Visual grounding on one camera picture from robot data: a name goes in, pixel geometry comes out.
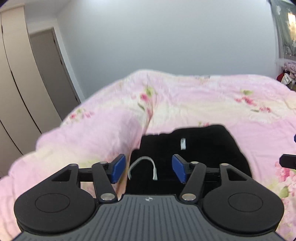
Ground beige wardrobe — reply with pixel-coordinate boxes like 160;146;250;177
1;5;61;177

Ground black pants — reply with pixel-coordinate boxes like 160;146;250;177
125;125;252;195

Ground grey door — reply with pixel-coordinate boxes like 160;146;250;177
29;28;80;120

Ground floral window curtain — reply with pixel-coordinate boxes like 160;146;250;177
269;1;295;61

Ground pink floral bed quilt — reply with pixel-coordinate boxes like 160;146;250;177
1;70;295;240

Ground pile of clothes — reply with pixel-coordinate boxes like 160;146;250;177
276;61;295;90

